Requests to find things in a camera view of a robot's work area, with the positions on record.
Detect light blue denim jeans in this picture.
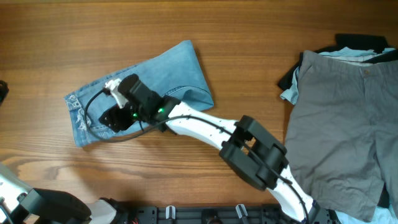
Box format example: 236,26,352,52
64,40,214,147

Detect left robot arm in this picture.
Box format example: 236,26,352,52
1,165,134,224

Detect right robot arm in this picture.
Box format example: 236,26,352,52
99,74,331,223

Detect grey folded trousers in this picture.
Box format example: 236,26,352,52
285,51,397,222

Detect light blue cloth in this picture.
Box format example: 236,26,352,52
278,47,397,105

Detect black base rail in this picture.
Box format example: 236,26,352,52
126,204,295,224

